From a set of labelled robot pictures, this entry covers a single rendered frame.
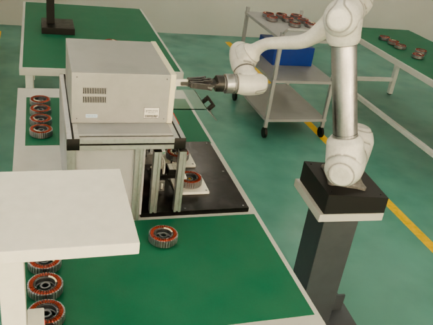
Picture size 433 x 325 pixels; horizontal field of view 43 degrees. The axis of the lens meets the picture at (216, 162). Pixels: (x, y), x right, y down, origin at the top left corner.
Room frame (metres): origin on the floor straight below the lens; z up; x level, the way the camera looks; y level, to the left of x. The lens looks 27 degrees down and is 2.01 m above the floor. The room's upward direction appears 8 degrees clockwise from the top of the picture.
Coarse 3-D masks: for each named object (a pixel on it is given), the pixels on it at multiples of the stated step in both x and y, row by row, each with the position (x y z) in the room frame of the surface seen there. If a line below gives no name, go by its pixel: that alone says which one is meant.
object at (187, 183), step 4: (188, 172) 2.17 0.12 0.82; (192, 172) 2.17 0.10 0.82; (196, 172) 2.17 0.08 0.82; (188, 176) 2.16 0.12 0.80; (192, 176) 2.16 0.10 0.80; (196, 176) 2.15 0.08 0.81; (200, 176) 2.14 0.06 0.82; (184, 180) 2.09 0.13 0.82; (188, 180) 2.11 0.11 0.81; (192, 180) 2.12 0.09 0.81; (196, 180) 2.10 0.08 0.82; (200, 180) 2.12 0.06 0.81; (184, 184) 2.08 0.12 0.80; (188, 184) 2.07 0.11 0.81; (192, 184) 2.08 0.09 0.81; (196, 184) 2.09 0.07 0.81; (200, 184) 2.11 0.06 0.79; (188, 188) 2.07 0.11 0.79; (192, 188) 2.08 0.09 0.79
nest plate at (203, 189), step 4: (172, 180) 2.14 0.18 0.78; (172, 184) 2.11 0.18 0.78; (204, 184) 2.14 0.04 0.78; (184, 188) 2.08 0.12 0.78; (196, 188) 2.09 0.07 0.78; (200, 188) 2.10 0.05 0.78; (204, 188) 2.10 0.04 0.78; (184, 192) 2.05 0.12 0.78; (188, 192) 2.05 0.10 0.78; (192, 192) 2.06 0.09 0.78; (196, 192) 2.06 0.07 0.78; (200, 192) 2.07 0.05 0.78; (204, 192) 2.08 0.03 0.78; (208, 192) 2.08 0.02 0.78
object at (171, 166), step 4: (168, 164) 2.11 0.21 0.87; (172, 164) 2.12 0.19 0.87; (176, 164) 2.12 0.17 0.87; (148, 168) 2.09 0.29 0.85; (168, 168) 2.08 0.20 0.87; (172, 168) 2.08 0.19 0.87; (148, 172) 2.06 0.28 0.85; (160, 172) 2.07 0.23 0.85; (168, 172) 2.06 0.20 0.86; (172, 172) 2.07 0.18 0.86; (148, 176) 2.05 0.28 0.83; (160, 176) 2.05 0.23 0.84; (164, 176) 2.05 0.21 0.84; (168, 176) 2.06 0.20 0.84; (172, 176) 2.07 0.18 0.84; (184, 176) 2.10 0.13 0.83
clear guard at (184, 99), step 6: (180, 90) 2.52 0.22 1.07; (186, 90) 2.53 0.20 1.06; (192, 90) 2.54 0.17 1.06; (180, 96) 2.44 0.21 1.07; (186, 96) 2.46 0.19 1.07; (192, 96) 2.47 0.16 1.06; (198, 96) 2.48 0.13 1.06; (174, 102) 2.36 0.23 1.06; (180, 102) 2.37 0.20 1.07; (186, 102) 2.38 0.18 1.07; (192, 102) 2.39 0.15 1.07; (198, 102) 2.40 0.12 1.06; (174, 108) 2.28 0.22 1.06; (180, 108) 2.29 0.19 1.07; (186, 108) 2.30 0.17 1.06; (192, 108) 2.31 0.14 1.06; (198, 108) 2.33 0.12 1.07; (204, 108) 2.34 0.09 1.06; (216, 120) 2.35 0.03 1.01
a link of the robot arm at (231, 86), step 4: (224, 76) 2.39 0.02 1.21; (228, 76) 2.37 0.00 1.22; (232, 76) 2.37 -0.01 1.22; (236, 76) 2.38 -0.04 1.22; (228, 80) 2.35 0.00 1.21; (232, 80) 2.36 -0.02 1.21; (236, 80) 2.36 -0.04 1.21; (228, 84) 2.34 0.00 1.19; (232, 84) 2.35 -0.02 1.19; (236, 84) 2.36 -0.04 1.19; (228, 88) 2.34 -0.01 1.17; (232, 88) 2.35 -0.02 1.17; (236, 88) 2.35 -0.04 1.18; (224, 92) 2.36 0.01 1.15; (228, 92) 2.36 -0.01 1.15; (232, 92) 2.36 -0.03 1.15
